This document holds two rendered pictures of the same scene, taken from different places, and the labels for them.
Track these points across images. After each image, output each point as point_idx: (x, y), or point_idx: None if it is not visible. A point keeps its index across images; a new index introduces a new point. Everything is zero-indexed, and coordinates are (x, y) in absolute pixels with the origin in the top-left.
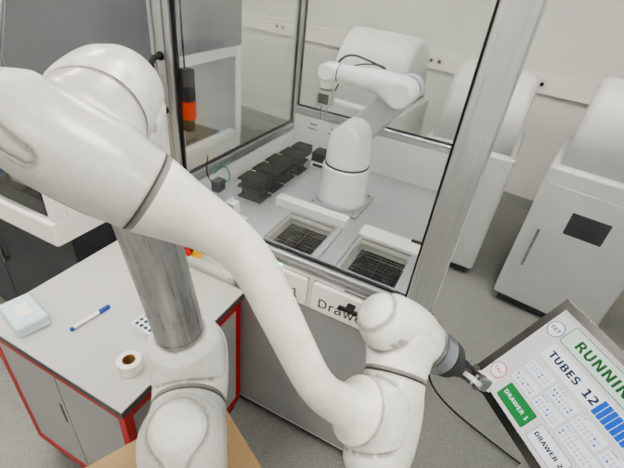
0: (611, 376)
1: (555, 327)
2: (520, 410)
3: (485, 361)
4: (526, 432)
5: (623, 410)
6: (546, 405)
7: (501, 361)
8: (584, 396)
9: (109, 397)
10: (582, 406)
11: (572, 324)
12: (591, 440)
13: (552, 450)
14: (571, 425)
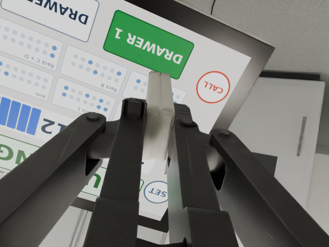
0: None
1: (159, 194)
2: (134, 39)
3: (246, 86)
4: (100, 9)
5: (7, 135)
6: (101, 78)
7: (214, 104)
8: (61, 124)
9: None
10: (54, 110)
11: (140, 207)
12: (7, 68)
13: (41, 8)
14: (47, 71)
